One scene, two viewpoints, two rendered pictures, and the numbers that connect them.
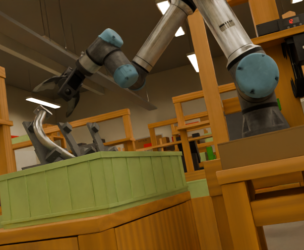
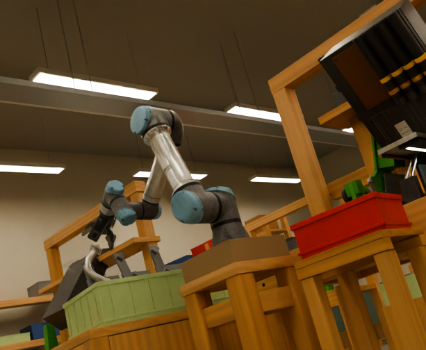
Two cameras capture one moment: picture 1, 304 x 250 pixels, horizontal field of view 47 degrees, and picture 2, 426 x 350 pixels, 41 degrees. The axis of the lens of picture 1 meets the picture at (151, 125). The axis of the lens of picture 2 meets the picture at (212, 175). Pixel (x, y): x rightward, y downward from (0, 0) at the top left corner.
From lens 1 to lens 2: 1.54 m
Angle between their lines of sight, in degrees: 29
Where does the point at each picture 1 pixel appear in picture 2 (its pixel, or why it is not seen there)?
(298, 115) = not seen: hidden behind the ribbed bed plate
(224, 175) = (183, 289)
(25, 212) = (76, 329)
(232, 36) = (171, 178)
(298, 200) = (226, 305)
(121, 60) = (118, 205)
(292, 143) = (217, 258)
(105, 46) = (108, 196)
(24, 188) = (74, 312)
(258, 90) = (185, 220)
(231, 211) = (191, 317)
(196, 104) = not seen: outside the picture
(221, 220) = not seen: hidden behind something
